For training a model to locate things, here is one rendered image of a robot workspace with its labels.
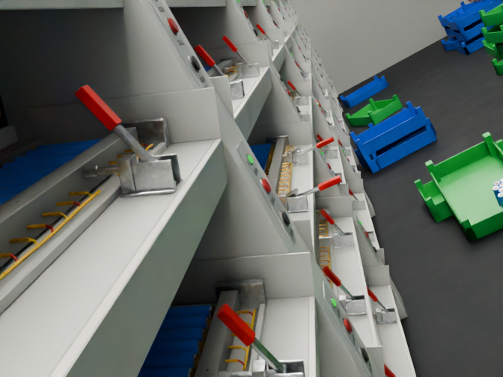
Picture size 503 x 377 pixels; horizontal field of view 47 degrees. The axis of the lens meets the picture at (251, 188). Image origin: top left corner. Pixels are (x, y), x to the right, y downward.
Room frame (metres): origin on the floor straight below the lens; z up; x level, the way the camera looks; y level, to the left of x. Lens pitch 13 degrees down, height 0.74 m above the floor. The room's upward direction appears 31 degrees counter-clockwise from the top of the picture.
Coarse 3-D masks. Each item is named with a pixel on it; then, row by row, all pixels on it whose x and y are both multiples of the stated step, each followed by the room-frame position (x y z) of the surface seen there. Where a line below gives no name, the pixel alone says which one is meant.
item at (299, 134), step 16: (256, 128) 1.26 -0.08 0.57; (272, 128) 1.26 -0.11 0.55; (288, 128) 1.25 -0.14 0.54; (304, 128) 1.24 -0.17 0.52; (256, 144) 1.27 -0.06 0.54; (288, 144) 1.24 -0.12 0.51; (304, 144) 1.25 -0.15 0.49; (304, 176) 1.01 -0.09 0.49; (304, 224) 0.66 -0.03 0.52; (304, 240) 0.66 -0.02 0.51
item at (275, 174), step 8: (280, 144) 1.18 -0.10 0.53; (280, 152) 1.11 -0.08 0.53; (272, 160) 1.06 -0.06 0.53; (280, 160) 1.05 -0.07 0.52; (272, 168) 1.00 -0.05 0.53; (280, 168) 1.01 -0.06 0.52; (272, 176) 0.95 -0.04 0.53; (280, 176) 0.99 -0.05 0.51; (288, 176) 0.99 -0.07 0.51; (272, 184) 0.91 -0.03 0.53; (288, 192) 0.90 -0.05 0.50
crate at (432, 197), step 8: (416, 184) 1.79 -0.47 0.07; (424, 184) 1.80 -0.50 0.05; (432, 184) 1.80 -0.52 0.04; (424, 192) 1.79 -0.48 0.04; (432, 192) 1.80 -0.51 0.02; (424, 200) 1.68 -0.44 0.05; (432, 200) 1.61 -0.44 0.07; (440, 200) 1.74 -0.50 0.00; (432, 208) 1.61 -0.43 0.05; (440, 208) 1.61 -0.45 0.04; (448, 208) 1.60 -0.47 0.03; (440, 216) 1.61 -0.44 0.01; (448, 216) 1.61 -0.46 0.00
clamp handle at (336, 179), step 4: (328, 180) 0.82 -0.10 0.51; (332, 180) 0.82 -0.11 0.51; (336, 180) 0.81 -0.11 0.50; (340, 180) 0.81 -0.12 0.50; (320, 184) 0.83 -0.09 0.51; (324, 184) 0.82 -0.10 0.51; (328, 184) 0.82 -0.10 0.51; (332, 184) 0.82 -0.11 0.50; (296, 188) 0.84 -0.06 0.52; (312, 188) 0.83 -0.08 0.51; (316, 188) 0.82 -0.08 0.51; (320, 188) 0.82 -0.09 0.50; (324, 188) 0.82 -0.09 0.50; (296, 192) 0.83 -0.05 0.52; (304, 192) 0.84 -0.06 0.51; (308, 192) 0.83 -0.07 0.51; (312, 192) 0.82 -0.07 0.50; (296, 196) 0.83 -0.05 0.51; (300, 196) 0.83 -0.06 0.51
